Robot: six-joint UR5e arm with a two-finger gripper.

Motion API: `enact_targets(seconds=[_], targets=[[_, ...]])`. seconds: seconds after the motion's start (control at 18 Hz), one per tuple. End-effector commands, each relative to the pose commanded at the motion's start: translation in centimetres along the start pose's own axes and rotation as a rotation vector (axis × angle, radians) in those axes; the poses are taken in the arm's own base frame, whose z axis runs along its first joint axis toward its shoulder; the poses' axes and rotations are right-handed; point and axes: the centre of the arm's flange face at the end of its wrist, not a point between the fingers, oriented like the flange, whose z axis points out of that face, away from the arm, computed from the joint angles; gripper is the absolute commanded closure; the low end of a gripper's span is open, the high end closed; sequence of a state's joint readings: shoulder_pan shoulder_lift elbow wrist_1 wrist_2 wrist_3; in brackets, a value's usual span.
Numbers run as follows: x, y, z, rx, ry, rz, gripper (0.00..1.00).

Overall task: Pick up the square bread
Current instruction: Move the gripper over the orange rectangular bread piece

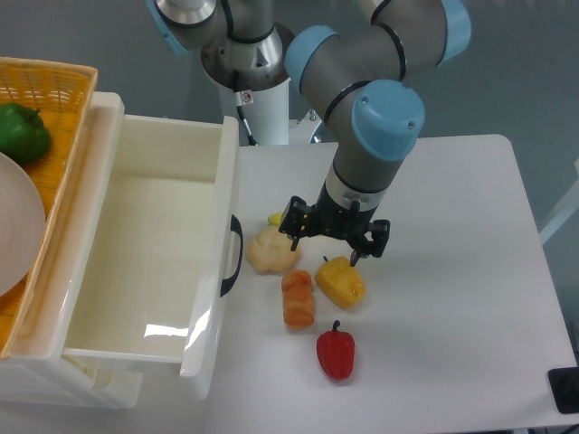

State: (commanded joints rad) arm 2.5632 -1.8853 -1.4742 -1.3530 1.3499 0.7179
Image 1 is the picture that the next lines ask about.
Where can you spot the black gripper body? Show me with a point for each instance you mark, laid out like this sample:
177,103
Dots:
332,220

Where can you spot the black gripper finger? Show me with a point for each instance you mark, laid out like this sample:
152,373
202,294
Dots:
370,242
297,221

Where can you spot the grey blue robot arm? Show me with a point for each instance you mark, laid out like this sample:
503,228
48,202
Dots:
354,86

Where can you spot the orange square bread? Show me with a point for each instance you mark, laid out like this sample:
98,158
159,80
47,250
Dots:
298,305

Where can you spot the small yellow banana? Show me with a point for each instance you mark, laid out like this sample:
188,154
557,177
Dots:
275,219

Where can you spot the yellow bell pepper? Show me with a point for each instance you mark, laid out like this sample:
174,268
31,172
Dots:
341,282

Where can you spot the red bell pepper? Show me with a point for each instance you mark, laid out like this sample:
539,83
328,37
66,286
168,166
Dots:
336,352

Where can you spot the white plastic drawer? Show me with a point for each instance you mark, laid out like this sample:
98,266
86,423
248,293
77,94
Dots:
167,250

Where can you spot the black device at edge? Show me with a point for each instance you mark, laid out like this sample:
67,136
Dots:
564,387

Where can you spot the orange woven basket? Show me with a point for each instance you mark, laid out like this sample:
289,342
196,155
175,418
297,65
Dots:
63,93

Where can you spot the beige round plate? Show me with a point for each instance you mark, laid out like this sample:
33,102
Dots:
22,223

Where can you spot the green bell pepper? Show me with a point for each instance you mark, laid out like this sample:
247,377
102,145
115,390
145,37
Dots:
24,137

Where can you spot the white drawer cabinet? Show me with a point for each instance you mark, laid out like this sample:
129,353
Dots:
36,370

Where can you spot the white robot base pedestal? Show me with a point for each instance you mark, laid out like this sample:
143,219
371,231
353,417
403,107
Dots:
265,113

